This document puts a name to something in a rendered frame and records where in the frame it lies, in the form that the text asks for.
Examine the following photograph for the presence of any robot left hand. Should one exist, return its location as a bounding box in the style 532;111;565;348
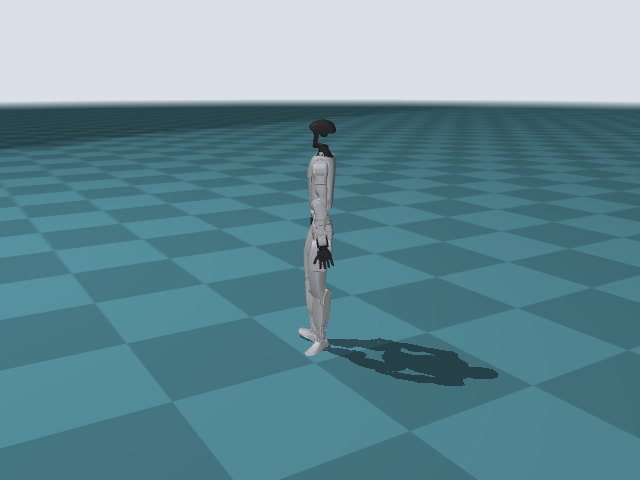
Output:
314;237;334;269

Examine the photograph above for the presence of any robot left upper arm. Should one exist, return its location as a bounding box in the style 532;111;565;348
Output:
311;160;328;211

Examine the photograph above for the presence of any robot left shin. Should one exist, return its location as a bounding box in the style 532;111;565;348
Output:
313;289;331;344

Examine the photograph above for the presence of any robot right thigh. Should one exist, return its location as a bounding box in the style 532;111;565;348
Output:
303;224;314;291

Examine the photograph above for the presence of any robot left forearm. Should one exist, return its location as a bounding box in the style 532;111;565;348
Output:
314;201;327;246

